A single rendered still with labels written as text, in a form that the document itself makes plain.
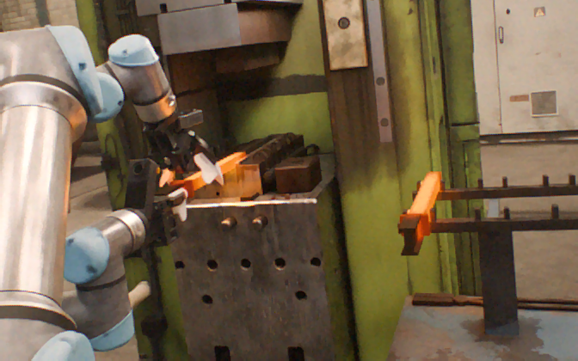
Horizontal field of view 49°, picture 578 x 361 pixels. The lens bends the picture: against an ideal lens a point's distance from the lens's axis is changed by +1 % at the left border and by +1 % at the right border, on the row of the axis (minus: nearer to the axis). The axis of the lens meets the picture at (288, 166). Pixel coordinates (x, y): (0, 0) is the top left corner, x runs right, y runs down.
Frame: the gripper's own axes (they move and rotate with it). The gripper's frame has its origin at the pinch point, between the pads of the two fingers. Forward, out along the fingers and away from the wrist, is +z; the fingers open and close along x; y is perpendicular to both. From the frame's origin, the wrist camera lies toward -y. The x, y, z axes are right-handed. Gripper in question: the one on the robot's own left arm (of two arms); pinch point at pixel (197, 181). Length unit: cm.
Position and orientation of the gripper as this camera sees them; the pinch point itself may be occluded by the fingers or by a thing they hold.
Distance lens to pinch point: 136.3
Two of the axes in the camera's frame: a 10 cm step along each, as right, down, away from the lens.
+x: 9.6, -0.7, -2.9
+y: -1.7, 6.6, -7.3
